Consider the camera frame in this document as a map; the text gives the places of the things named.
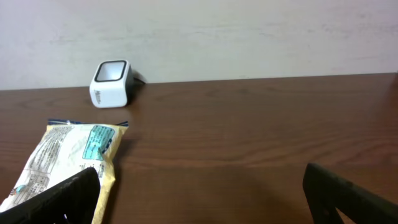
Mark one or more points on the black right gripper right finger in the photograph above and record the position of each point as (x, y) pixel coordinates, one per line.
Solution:
(327, 194)

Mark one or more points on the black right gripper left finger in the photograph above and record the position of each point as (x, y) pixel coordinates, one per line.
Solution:
(70, 201)

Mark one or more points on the yellow white snack bag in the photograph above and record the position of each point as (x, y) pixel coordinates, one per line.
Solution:
(66, 148)

